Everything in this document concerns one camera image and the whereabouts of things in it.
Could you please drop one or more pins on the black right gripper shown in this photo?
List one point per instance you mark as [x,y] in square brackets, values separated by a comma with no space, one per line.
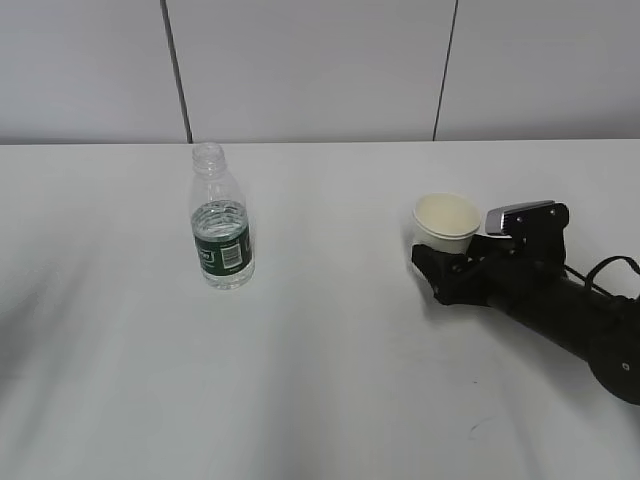
[491,266]

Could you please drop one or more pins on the white paper cup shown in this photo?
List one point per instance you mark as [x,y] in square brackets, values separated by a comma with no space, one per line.
[445,222]

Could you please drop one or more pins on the clear water bottle green label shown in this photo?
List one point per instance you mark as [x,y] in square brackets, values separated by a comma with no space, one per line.
[219,220]

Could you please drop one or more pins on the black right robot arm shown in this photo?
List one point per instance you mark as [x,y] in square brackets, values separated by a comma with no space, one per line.
[535,291]

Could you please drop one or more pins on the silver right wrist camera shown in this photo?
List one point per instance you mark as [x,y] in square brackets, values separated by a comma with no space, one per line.
[537,228]

